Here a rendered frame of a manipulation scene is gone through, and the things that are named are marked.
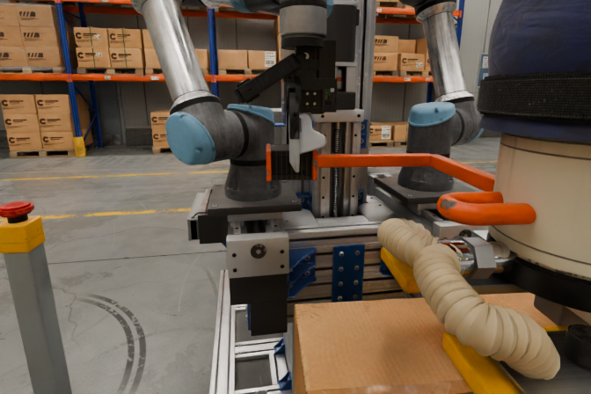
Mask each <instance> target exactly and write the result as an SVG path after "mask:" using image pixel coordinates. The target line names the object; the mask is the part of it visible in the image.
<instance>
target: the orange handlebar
mask: <svg viewBox="0 0 591 394"><path fill-rule="evenodd" d="M403 166H431V167H433V168H435V169H436V170H438V171H442V172H444V173H446V174H448V175H450V176H452V177H454V178H456V179H459V180H462V181H463V182H465V183H467V184H469V185H472V186H475V187H476V188H478V189H481V190H483V191H484V192H460V193H446V194H444V195H442V196H441V197H440V198H439V200H438V201H437V204H436V206H437V209H438V211H439V212H440V213H441V215H442V216H444V217H445V218H447V219H449V220H450V221H453V222H455V223H461V224H465V225H472V226H488V225H521V224H531V223H533V222H534V221H535V220H536V211H535V210H534V209H533V208H532V207H531V206H530V205H529V204H527V203H504V200H503V196H502V194H501V192H494V191H493V188H494V181H495V175H493V174H491V173H489V172H486V171H481V170H479V169H477V168H474V167H471V166H469V165H467V164H462V163H460V162H457V161H455V160H453V159H450V158H447V157H444V156H441V155H438V154H429V153H390V154H317V168H334V167H403Z"/></svg>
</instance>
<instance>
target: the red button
mask: <svg viewBox="0 0 591 394"><path fill-rule="evenodd" d="M32 210H34V204H33V203H31V202H30V201H14V202H10V203H6V204H3V205H2V206H0V216H1V217H4V218H7V221H8V223H21V222H24V221H26V220H28V215H27V214H29V213H31V212H32Z"/></svg>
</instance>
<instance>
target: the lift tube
mask: <svg viewBox="0 0 591 394"><path fill-rule="evenodd" d="M584 70H591V0H502V2H501V5H500V8H499V10H498V13H497V16H496V19H495V20H494V23H493V26H492V32H491V36H490V41H489V48H488V73H489V76H498V75H510V74H524V73H541V72H560V71H584ZM478 127H479V128H483V129H486V130H491V131H495V132H501V133H507V134H513V135H526V136H534V137H543V138H551V139H560V140H570V141H581V142H591V123H587V122H570V121H555V120H529V119H518V118H508V117H499V116H491V115H485V114H484V115H483V117H482V119H481V121H480V122H479V124H478Z"/></svg>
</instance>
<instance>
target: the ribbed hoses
mask: <svg viewBox="0 0 591 394"><path fill-rule="evenodd" d="M377 236H378V239H379V242H380V244H381V245H382V246H383V247H384V248H385V249H386V250H387V251H388V252H389V253H390V254H392V255H393V256H394V257H396V258H397V259H399V260H401V262H402V263H404V264H407V265H409V266H410V267H413V276H414V279H415V280H416V284H417V286H418V287H419V291H420V292H421V294H422V296H423V297H424V298H425V299H426V303H427V304H428V305H429V306H430V308H431V311H432V312H433V313H434V314H435V315H436V316H437V319H438V321H439V322H440V323H441V324H443V325H445V328H446V331H447V332H448V333H450V334H452V335H456V337H457V339H458V341H459V343H460V344H461V345H463V346H467V347H473V349H474V350H475V351H476V352H477V353H478V354H479V355H482V356H484V357H485V356H488V355H490V356H491V357H492V358H493V359H494V360H497V361H504V362H505V363H506V364H507V365H508V366H509V367H510V368H513V369H514V370H516V371H517V372H519V373H520V374H522V375H524V376H526V377H529V378H532V379H541V378H543V379H545V380H550V379H552V378H553V377H554V376H555V375H556V374H557V373H558V371H559V369H560V356H559V354H558V351H557V349H556V347H555V346H554V345H553V343H552V341H551V338H550V337H549V336H548V335H547V333H546V331H545V329H543V328H542V327H541V326H540V325H538V324H537V323H536V322H535V321H534V320H533V319H532V318H530V317H529V316H528V315H525V314H521V313H517V312H516V311H515V310H513V309H509V308H502V307H501V306H498V305H492V304H491V303H485V300H484V299H483V297H479V294H478V293H477V292H476V291H475V290H474V289H473V288H472V287H471V285H470V284H469V283H468V282H467V281H466V280H465V279H464V277H463V273H464V270H465V269H464V270H463V272H462V273H461V274H460V272H461V264H460V260H459V258H458V257H457V255H456V253H455V252H454V251H453V250H452V249H451V248H450V247H449V246H447V245H445V244H441V243H438V242H437V240H438V239H439V238H438V237H434V236H433V235H430V231H429V230H427V229H425V228H424V226H423V225H422V224H421V223H415V222H414V221H413V220H409V221H407V220H406V219H400V218H390V219H388V220H386V221H384V222H382V223H381V225H380V226H379V227H378V231H377ZM437 243H438V244H437Z"/></svg>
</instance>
